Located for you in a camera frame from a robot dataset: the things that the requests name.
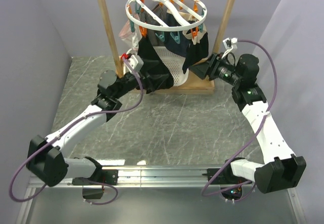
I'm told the pink white hanging underwear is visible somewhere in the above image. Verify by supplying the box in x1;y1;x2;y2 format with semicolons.
118;21;142;51

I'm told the white perforated plastic basket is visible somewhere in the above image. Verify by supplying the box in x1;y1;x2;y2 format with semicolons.
124;46;189;87

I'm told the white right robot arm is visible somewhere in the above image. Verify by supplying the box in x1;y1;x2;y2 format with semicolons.
189;54;306;194

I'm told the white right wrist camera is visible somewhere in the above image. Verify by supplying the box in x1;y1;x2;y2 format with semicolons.
222;37;238;59

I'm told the navy hanging underwear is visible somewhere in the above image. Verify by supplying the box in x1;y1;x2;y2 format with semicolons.
155;10;191;57

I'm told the aluminium mounting rail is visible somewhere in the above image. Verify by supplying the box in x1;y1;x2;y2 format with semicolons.
27;165;297;188

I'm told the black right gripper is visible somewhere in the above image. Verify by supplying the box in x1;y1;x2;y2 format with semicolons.
189;53;242;86

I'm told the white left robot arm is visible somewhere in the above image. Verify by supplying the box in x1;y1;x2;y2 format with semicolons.
26;55;174;187

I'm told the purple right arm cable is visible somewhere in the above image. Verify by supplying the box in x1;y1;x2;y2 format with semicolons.
200;39;278;203

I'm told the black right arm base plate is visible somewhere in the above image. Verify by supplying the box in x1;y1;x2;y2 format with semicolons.
201;167;233;185

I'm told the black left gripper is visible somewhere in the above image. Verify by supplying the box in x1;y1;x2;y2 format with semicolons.
113;59;169;100

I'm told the grey striped hanging underwear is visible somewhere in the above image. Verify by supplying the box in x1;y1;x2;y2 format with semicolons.
139;4;166;26

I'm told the white round clip hanger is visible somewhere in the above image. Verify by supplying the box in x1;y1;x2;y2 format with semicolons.
125;0;208;38

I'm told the wooden hanger rack frame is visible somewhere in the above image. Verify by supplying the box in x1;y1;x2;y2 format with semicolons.
97;0;235;95

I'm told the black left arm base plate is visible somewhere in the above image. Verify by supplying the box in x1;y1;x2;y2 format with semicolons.
72;169;118;186

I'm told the black boxer underwear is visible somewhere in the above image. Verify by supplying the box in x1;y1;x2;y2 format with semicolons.
137;37;174;94

